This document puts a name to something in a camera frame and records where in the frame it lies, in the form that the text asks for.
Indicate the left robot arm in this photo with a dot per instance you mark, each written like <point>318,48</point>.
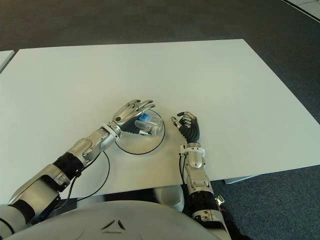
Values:
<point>47,182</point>

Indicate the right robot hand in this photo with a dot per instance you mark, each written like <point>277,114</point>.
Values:
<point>192,131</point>

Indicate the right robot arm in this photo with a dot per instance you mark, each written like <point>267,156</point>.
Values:
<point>200,180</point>

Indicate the robot torso shell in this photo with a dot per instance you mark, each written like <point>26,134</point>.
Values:
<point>112,222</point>

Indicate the clear water bottle blue cap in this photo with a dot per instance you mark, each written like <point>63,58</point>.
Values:
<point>153,123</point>

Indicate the neighbouring white table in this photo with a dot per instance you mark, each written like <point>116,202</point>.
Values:
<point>5,58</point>

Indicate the white plate black rim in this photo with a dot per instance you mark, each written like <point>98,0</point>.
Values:
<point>140,145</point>

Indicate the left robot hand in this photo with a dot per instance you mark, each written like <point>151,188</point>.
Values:
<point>125,113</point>

